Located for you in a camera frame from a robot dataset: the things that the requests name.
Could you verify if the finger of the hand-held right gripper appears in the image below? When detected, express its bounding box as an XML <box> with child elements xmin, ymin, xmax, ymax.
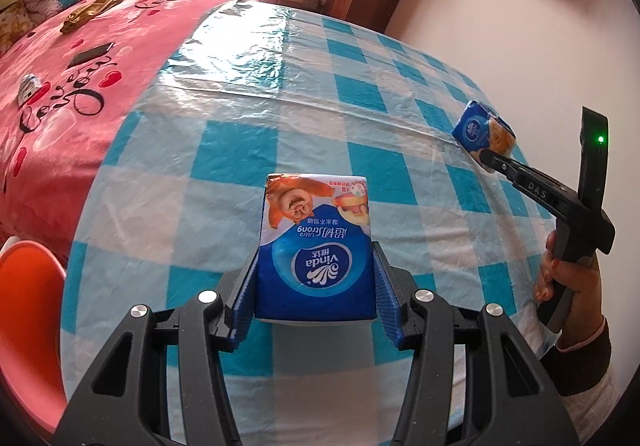
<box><xmin>480</xmin><ymin>150</ymin><xmax>583</xmax><ymax>217</ymax></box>

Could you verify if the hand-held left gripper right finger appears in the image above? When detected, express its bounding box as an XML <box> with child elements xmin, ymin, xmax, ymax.
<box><xmin>371</xmin><ymin>241</ymin><xmax>568</xmax><ymax>446</ymax></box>

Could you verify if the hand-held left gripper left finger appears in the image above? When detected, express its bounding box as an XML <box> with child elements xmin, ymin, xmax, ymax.
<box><xmin>52</xmin><ymin>253</ymin><xmax>261</xmax><ymax>446</ymax></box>

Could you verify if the small blue tissue pack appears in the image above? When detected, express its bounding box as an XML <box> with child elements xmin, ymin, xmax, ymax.
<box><xmin>451</xmin><ymin>100</ymin><xmax>517</xmax><ymax>167</ymax></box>

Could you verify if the large blue tissue pack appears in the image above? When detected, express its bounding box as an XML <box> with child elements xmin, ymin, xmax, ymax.
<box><xmin>253</xmin><ymin>172</ymin><xmax>378</xmax><ymax>324</ymax></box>

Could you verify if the person's right forearm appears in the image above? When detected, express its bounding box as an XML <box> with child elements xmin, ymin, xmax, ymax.
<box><xmin>542</xmin><ymin>321</ymin><xmax>623</xmax><ymax>446</ymax></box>

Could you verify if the person's right hand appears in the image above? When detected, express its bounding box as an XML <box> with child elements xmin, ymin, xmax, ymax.
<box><xmin>532</xmin><ymin>228</ymin><xmax>607</xmax><ymax>352</ymax></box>

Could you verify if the blue checked tablecloth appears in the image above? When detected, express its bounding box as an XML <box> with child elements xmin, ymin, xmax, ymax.
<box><xmin>60</xmin><ymin>0</ymin><xmax>561</xmax><ymax>446</ymax></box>

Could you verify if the orange plastic chair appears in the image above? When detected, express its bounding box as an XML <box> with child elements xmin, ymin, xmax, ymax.
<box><xmin>0</xmin><ymin>240</ymin><xmax>68</xmax><ymax>434</ymax></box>

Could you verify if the pink printed bed blanket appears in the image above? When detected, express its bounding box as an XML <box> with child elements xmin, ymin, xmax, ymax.
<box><xmin>0</xmin><ymin>0</ymin><xmax>281</xmax><ymax>267</ymax></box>

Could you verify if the black smartphone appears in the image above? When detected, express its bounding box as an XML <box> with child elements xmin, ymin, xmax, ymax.
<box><xmin>66</xmin><ymin>42</ymin><xmax>116</xmax><ymax>68</ymax></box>

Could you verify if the small drink carton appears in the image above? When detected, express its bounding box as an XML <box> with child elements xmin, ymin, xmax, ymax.
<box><xmin>17</xmin><ymin>74</ymin><xmax>42</xmax><ymax>105</ymax></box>

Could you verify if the gold cloth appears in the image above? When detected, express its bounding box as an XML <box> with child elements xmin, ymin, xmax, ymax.
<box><xmin>60</xmin><ymin>0</ymin><xmax>125</xmax><ymax>34</ymax></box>

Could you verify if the floral pillow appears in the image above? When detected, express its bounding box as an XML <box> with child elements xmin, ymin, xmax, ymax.
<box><xmin>0</xmin><ymin>0</ymin><xmax>38</xmax><ymax>56</ymax></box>

